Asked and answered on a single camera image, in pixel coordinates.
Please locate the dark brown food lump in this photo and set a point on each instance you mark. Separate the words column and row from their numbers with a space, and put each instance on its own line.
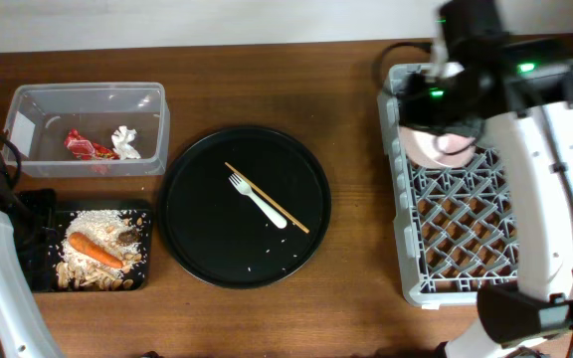
column 128, row 238

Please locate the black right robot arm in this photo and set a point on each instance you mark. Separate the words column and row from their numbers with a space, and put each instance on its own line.
column 519, row 97

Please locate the pile of almonds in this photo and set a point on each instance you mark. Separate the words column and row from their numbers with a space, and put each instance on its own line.
column 67, row 280

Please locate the clear plastic bin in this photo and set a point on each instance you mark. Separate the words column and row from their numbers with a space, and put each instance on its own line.
column 41, row 117

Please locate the pile of rice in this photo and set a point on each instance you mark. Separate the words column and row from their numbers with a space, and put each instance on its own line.
column 102, row 227

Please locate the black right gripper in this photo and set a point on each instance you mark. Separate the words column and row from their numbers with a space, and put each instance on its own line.
column 410, row 113

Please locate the round black tray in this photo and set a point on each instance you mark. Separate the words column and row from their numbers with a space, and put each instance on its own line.
column 221, row 236

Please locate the white plastic fork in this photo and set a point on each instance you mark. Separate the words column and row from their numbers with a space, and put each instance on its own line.
column 245, row 189

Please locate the wooden chopstick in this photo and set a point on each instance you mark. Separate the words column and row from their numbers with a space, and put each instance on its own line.
column 270, row 201

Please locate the white tissue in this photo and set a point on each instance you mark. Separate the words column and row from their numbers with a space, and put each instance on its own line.
column 121, row 140

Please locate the red snack wrapper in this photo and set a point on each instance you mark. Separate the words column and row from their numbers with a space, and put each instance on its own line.
column 85, row 149

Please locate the pink saucer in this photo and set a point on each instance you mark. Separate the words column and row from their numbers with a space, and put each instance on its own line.
column 436, row 151

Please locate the black rectangular waste tray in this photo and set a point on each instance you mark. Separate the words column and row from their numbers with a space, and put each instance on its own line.
column 53, row 212

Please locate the grey dishwasher rack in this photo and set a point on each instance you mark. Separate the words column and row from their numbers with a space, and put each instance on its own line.
column 454, row 228

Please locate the orange carrot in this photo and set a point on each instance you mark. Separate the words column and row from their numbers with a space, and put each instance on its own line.
column 86, row 246

